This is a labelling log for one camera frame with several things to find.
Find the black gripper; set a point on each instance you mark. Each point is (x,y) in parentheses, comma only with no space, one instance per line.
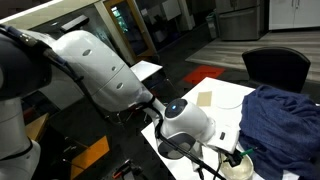
(229,156)

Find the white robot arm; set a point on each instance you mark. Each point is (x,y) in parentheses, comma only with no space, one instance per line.
(100,73)

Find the white bowl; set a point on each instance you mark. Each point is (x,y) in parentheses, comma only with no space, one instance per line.
(240,171)

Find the blue cloth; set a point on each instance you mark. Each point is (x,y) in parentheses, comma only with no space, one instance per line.
(283,126)

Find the red floor mat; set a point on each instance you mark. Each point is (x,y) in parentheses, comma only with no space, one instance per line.
(203,74)

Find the black chair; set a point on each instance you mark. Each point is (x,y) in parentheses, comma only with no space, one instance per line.
(276,66)

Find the black and red tool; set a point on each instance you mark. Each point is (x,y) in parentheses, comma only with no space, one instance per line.
(126,170)

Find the small white table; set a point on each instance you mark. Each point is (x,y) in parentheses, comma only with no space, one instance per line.
(148,69)

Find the stainless steel appliance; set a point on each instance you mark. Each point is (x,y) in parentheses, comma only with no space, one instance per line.
(238,25)

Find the grey trash bin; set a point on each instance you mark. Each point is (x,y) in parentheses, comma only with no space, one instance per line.
(212,26)

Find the white cabinet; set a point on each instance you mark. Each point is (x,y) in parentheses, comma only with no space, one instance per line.
(293,13)

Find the wooden door frame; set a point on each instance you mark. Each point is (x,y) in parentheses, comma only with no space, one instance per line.
(116,28)

